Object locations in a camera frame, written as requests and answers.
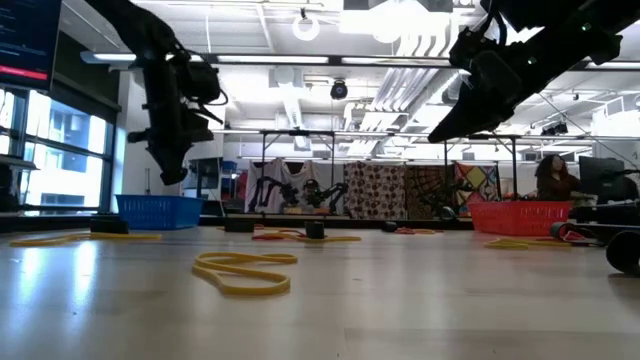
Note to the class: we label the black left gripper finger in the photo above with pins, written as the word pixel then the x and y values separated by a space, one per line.
pixel 172 160

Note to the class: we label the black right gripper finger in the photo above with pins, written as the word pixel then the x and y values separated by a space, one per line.
pixel 467 117

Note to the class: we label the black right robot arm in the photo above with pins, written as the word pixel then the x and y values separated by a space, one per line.
pixel 575 40

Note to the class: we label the background black robot arm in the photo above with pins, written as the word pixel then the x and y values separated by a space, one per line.
pixel 270 186
pixel 335 190

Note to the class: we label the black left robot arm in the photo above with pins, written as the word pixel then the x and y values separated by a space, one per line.
pixel 135 30

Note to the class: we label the dark monitor on stand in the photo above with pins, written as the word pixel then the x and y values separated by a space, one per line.
pixel 207 175

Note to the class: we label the blue plastic basket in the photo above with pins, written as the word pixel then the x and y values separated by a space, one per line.
pixel 160 212

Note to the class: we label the blue box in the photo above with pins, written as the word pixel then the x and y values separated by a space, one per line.
pixel 230 166

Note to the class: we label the colourful geometric cloth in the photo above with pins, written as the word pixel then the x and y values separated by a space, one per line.
pixel 477 177

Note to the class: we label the black track lights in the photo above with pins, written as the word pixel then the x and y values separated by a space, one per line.
pixel 555 129

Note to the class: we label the white ceiling pipes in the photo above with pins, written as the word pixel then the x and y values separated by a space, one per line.
pixel 400 85

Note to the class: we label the dark spiral pattern cloth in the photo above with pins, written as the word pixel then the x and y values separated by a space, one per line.
pixel 425 190

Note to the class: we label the black round object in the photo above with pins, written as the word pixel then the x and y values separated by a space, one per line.
pixel 448 214

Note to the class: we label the large window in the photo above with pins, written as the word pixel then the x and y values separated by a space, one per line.
pixel 65 170

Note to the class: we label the white hanging cloth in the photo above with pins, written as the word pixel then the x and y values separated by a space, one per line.
pixel 280 172

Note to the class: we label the red plastic basket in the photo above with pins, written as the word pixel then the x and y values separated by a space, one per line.
pixel 520 218

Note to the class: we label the overhead light bar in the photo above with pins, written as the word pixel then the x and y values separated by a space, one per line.
pixel 272 59

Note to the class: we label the brown dotted cloth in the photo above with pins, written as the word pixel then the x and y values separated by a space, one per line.
pixel 375 190

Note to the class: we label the black computer monitor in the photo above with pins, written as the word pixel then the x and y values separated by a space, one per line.
pixel 600 175

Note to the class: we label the black background desk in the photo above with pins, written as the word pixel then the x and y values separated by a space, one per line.
pixel 605 214

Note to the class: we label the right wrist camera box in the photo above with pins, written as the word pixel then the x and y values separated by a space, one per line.
pixel 467 47

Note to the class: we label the black ceiling camera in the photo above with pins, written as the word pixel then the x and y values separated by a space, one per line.
pixel 339 91

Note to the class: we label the black wall screen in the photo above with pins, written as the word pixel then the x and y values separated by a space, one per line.
pixel 30 40

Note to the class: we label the black table edge frame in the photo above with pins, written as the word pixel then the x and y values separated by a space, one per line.
pixel 350 222

